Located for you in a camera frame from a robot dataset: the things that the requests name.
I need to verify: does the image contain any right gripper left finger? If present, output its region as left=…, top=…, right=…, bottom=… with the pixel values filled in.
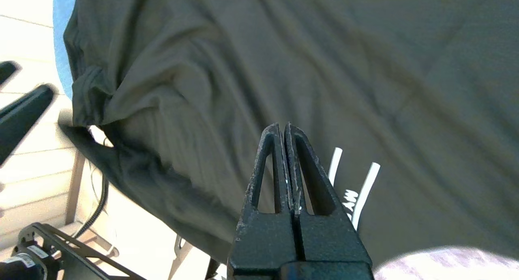
left=228, top=123, right=298, bottom=274

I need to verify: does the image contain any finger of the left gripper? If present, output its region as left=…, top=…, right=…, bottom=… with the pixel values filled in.
left=0, top=61, right=21, bottom=86
left=0, top=84, right=56, bottom=167

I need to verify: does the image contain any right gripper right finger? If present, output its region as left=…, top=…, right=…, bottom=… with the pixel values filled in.
left=285, top=123, right=373, bottom=266

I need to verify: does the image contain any black printed t-shirt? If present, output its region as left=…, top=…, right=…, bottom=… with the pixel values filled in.
left=61, top=0, right=519, bottom=280

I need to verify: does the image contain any beige metal strut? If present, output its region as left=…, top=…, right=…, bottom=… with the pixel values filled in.
left=65, top=150, right=86, bottom=226

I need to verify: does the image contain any black corrugated hose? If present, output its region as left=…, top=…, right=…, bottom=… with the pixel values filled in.
left=74, top=178, right=110, bottom=239

